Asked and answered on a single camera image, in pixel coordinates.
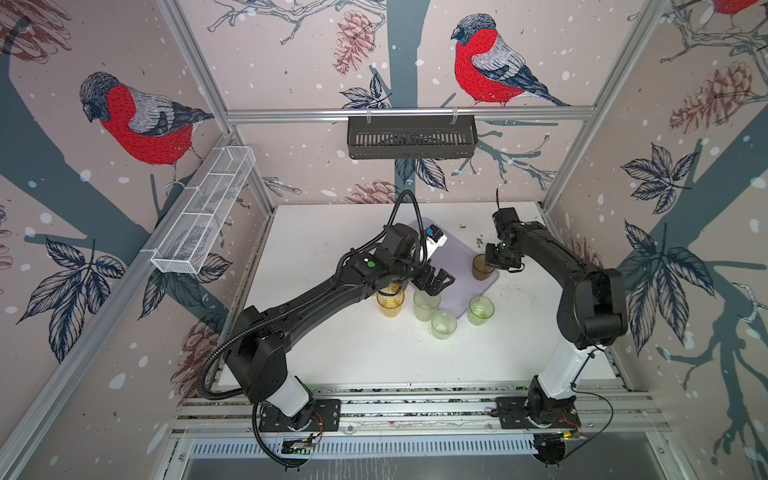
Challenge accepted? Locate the brown textured glass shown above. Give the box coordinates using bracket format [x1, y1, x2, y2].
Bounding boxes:
[472, 254, 495, 281]

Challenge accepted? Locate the bright green glass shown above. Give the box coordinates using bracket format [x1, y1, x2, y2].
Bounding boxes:
[468, 295, 495, 326]

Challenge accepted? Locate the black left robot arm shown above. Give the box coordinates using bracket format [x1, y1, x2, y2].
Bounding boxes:
[222, 223, 455, 417]

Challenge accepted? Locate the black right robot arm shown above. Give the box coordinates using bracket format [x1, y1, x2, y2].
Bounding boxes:
[485, 208, 629, 425]

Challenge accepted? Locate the lilac plastic tray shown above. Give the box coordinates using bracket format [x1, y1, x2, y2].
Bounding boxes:
[423, 218, 499, 317]

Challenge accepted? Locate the pale green tall glass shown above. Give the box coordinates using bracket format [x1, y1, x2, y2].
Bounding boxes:
[413, 290, 441, 322]

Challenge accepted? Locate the pale green small glass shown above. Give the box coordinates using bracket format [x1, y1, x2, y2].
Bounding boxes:
[430, 309, 457, 340]

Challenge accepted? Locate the yellow amber glass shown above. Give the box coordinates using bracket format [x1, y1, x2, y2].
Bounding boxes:
[376, 283, 405, 318]

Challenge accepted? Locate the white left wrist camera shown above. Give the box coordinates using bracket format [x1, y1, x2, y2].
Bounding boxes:
[425, 224, 447, 257]

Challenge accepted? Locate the black wire wall basket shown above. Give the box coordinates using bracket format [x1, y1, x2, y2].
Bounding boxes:
[347, 115, 478, 160]

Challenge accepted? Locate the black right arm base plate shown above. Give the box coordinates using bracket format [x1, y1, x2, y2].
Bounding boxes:
[493, 396, 582, 430]

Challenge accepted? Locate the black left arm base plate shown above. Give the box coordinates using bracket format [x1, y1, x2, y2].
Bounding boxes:
[256, 399, 341, 434]

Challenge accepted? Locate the aluminium rail frame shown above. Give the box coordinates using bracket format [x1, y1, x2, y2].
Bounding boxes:
[169, 380, 671, 437]

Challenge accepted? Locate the black corrugated cable hose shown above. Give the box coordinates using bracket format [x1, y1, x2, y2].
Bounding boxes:
[197, 326, 253, 401]

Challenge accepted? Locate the white mesh wall basket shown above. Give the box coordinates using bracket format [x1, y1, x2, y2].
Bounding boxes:
[151, 146, 255, 274]

